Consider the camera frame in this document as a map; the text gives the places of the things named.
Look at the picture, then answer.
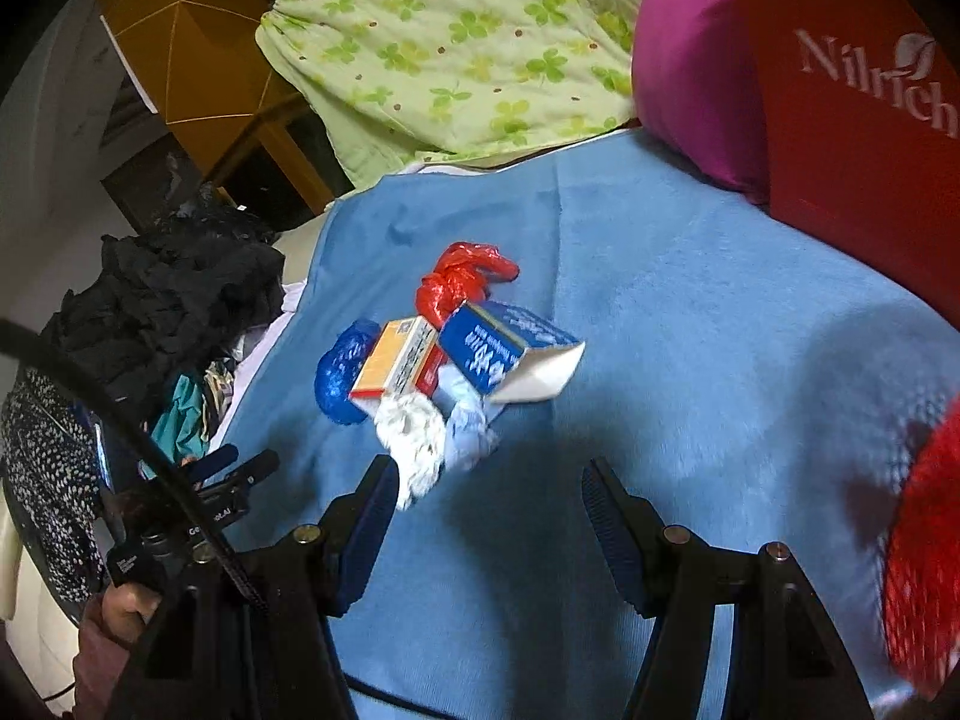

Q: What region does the blue plastic bag ball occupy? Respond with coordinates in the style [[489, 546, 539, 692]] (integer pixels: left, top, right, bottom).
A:
[[314, 319, 381, 426]]

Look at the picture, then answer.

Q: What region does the white tissue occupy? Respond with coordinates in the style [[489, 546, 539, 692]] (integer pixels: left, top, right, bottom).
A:
[[374, 390, 446, 511]]

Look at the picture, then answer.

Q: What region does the light blue cloth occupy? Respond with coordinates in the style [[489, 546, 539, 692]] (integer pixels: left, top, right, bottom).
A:
[[433, 362, 503, 472]]

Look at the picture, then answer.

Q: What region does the orange white carton box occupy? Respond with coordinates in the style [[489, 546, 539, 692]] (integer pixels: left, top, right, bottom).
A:
[[348, 316, 446, 416]]

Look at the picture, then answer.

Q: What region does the blue white medicine box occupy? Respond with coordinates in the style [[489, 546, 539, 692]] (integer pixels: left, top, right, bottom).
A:
[[439, 301, 586, 405]]

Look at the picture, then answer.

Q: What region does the left hand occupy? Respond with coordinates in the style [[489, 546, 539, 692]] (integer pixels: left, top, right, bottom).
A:
[[101, 582, 161, 647]]

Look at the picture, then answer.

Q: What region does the teal garment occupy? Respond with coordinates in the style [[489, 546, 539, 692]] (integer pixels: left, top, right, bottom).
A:
[[151, 376, 210, 466]]

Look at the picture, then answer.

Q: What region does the black clothes pile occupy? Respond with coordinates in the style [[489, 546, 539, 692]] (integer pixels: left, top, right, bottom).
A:
[[43, 200, 285, 422]]

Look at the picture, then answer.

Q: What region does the blue fleece blanket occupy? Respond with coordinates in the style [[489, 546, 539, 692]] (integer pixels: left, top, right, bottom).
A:
[[228, 132, 958, 718]]

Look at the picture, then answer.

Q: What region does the red plastic mesh basket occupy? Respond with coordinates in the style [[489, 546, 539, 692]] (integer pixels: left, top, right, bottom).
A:
[[882, 405, 958, 699]]

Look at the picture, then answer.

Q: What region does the red crumpled plastic bag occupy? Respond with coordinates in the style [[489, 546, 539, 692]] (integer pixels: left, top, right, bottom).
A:
[[415, 242, 519, 330]]

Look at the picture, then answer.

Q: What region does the brown wooden cabinet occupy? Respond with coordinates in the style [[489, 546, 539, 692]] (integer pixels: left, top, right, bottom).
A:
[[96, 0, 334, 215]]

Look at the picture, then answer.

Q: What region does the green clover quilt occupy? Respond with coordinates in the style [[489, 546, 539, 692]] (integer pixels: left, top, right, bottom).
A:
[[256, 0, 641, 188]]

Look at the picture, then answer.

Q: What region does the magenta pillow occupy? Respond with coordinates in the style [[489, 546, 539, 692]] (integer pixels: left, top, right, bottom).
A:
[[631, 0, 770, 203]]

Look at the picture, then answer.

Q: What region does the red Nilrich paper bag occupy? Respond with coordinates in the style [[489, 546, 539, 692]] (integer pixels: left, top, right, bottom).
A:
[[736, 0, 958, 320]]

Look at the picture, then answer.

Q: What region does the black cable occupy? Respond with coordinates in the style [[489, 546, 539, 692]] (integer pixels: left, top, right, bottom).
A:
[[0, 317, 266, 602]]

